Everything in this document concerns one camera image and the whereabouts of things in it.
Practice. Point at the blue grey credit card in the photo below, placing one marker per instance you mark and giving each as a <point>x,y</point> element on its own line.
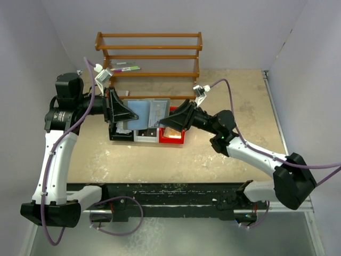
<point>159,109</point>

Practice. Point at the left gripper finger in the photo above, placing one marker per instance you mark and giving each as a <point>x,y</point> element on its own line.
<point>123,117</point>
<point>116,105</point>

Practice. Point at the light green marker pen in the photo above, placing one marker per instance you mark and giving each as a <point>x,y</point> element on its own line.
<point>132,68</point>

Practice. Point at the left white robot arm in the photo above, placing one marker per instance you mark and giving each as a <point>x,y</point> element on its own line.
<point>50,205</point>

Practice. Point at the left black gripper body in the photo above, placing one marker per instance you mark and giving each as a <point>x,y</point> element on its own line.
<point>106,104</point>

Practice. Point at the pink marker pen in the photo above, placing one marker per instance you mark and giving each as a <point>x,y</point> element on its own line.
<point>120,70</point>

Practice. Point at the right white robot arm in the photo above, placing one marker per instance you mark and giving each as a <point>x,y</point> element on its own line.
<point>291,179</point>

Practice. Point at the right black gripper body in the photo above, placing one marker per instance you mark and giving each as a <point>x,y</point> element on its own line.
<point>193,108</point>

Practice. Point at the red plastic bin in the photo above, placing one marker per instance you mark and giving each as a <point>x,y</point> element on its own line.
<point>169,140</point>

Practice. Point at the black plastic bin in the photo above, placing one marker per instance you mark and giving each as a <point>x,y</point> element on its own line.
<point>114,136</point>

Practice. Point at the wooden pieces in red bin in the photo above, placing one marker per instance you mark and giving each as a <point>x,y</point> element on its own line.
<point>172,133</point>

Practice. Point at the wooden slatted rack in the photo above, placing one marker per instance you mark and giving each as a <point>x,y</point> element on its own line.
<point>169,62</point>

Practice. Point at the crumpled plastic bag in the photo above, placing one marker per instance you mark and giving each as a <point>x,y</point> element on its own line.
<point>120,128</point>

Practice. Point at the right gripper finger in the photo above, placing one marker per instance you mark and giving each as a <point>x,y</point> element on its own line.
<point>174,123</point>
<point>182,111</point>

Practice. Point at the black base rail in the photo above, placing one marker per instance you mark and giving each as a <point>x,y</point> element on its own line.
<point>223,196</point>

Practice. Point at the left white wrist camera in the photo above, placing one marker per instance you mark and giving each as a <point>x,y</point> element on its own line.
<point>103,75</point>

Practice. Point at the grey card holder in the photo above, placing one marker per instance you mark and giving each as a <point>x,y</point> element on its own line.
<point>142,109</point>

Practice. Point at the white plastic bin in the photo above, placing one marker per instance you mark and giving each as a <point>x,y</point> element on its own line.
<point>146,139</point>

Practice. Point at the black object in white bin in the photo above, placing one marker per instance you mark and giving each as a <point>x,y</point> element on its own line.
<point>147,133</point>

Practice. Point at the aluminium frame rail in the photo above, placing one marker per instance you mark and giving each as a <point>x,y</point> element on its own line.
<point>197,211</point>

